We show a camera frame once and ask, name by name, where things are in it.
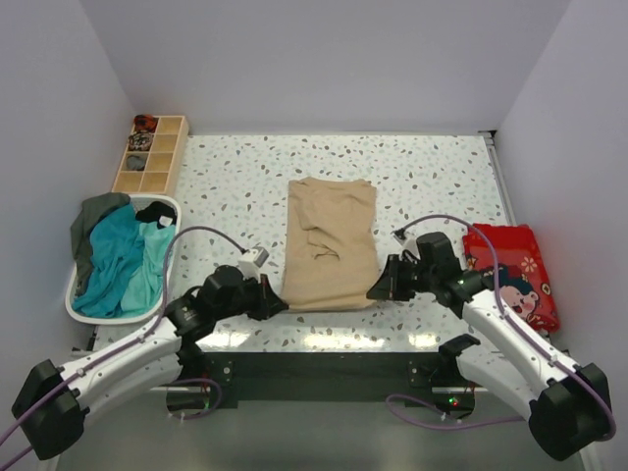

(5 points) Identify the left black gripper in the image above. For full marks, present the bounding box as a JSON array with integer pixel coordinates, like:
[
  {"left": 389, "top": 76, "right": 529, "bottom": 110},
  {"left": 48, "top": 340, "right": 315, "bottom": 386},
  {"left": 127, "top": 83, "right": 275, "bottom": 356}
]
[{"left": 214, "top": 272, "right": 287, "bottom": 321}]

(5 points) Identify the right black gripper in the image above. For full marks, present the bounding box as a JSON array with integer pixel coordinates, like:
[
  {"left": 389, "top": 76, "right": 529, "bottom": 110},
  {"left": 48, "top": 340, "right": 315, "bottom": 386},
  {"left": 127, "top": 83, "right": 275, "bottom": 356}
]
[{"left": 367, "top": 254, "right": 437, "bottom": 302}]

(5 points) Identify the beige t shirt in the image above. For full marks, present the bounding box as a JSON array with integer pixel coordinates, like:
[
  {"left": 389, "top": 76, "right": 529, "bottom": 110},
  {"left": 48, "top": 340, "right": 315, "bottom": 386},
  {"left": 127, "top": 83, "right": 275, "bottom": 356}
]
[{"left": 281, "top": 178, "right": 380, "bottom": 312}]

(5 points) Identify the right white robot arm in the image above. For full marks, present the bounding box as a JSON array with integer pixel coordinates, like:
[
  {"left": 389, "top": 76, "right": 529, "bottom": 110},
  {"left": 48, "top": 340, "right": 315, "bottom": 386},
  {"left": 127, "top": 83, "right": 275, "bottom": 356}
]
[{"left": 367, "top": 230, "right": 617, "bottom": 461}]

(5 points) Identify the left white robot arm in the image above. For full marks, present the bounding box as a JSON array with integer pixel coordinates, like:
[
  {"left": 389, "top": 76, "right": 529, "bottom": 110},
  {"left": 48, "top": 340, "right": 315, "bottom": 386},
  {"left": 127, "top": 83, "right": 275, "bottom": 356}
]
[{"left": 12, "top": 266, "right": 288, "bottom": 460}]

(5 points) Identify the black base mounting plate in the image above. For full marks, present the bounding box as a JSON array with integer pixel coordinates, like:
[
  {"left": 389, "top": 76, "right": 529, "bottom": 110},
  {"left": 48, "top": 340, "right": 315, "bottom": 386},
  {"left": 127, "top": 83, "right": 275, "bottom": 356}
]
[{"left": 164, "top": 350, "right": 495, "bottom": 423}]

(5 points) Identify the light mint t shirt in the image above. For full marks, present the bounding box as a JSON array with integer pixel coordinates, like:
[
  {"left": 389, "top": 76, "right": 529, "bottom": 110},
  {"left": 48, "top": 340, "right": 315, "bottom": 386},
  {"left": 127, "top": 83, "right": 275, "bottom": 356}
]
[{"left": 120, "top": 223, "right": 176, "bottom": 318}]

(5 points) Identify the red cartoon folded t shirt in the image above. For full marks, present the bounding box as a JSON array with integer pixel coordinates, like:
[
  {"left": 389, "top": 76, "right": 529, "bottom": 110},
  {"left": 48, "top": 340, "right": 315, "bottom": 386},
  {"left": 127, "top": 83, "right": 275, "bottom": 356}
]
[{"left": 462, "top": 224, "right": 560, "bottom": 334}]

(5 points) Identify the black garment with white tag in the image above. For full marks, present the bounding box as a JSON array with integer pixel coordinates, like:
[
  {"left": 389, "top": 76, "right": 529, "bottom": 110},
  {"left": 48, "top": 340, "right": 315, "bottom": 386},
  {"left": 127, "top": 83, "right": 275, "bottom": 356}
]
[{"left": 135, "top": 201, "right": 178, "bottom": 229}]

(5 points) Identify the teal blue t shirt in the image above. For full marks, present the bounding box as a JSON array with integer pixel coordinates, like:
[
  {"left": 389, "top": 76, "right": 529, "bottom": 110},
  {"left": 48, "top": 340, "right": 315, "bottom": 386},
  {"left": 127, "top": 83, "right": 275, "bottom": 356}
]
[{"left": 72, "top": 204, "right": 143, "bottom": 319}]

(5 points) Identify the wooden compartment organizer box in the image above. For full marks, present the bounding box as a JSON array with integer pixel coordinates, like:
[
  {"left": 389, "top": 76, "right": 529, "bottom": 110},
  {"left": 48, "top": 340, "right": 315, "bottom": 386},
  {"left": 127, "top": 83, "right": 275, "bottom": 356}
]
[{"left": 112, "top": 115, "right": 189, "bottom": 196}]

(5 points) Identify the grey item in organizer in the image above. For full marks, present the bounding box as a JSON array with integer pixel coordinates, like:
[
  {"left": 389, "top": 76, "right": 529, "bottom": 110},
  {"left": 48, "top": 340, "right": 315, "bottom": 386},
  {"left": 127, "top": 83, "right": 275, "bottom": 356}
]
[{"left": 125, "top": 154, "right": 148, "bottom": 172}]

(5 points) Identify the white laundry basket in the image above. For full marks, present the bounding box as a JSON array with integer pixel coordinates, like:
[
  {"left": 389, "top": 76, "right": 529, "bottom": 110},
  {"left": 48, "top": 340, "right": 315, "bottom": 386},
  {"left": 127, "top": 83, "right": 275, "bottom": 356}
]
[{"left": 65, "top": 192, "right": 182, "bottom": 325}]

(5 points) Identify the dark grey t shirt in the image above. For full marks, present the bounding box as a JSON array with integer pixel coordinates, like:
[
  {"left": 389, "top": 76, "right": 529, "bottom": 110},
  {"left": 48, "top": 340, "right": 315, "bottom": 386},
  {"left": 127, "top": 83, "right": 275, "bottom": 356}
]
[{"left": 70, "top": 192, "right": 131, "bottom": 296}]

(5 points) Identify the dark patterned item in organizer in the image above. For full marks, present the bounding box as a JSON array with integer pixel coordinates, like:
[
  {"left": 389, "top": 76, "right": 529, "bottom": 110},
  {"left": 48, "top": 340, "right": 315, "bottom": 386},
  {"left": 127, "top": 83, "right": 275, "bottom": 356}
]
[{"left": 128, "top": 131, "right": 154, "bottom": 152}]

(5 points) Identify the orange black item in organizer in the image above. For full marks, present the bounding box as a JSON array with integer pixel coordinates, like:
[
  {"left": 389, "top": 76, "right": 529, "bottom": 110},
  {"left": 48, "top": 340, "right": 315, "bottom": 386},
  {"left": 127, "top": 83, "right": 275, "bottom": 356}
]
[{"left": 133, "top": 114, "right": 159, "bottom": 133}]

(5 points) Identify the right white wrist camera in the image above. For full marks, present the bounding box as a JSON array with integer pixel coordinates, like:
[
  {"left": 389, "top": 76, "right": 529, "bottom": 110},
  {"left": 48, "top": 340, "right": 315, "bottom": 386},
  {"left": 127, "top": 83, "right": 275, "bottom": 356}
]
[{"left": 392, "top": 229, "right": 418, "bottom": 257}]

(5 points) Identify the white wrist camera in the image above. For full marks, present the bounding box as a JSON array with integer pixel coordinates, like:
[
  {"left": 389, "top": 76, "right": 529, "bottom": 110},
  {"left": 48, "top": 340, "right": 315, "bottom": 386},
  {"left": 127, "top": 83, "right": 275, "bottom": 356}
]
[
  {"left": 392, "top": 229, "right": 418, "bottom": 257},
  {"left": 237, "top": 246, "right": 269, "bottom": 277}
]

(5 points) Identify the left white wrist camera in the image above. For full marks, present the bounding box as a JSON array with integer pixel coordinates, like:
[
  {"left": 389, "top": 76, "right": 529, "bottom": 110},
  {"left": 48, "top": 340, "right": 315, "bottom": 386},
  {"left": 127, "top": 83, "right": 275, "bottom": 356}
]
[{"left": 237, "top": 246, "right": 269, "bottom": 277}]

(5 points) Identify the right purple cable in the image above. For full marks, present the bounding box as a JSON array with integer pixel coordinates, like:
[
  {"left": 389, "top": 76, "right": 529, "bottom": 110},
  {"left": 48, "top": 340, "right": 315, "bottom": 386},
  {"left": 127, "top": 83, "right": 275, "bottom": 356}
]
[{"left": 385, "top": 213, "right": 618, "bottom": 436}]

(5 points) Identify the purple cable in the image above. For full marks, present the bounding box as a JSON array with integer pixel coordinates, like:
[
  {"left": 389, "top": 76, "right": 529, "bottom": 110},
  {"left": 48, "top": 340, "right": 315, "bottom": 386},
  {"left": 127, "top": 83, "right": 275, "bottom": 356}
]
[
  {"left": 0, "top": 225, "right": 246, "bottom": 465},
  {"left": 385, "top": 213, "right": 618, "bottom": 436}
]

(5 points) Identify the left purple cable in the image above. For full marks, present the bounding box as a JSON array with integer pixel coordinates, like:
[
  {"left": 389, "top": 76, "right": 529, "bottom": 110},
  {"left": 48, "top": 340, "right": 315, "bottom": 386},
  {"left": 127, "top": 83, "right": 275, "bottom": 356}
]
[{"left": 0, "top": 225, "right": 246, "bottom": 465}]

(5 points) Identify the aluminium rail frame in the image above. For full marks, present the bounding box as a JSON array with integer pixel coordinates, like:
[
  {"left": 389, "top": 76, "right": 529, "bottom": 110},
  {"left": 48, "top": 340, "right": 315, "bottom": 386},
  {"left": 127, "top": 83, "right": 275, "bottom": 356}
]
[{"left": 38, "top": 342, "right": 602, "bottom": 471}]

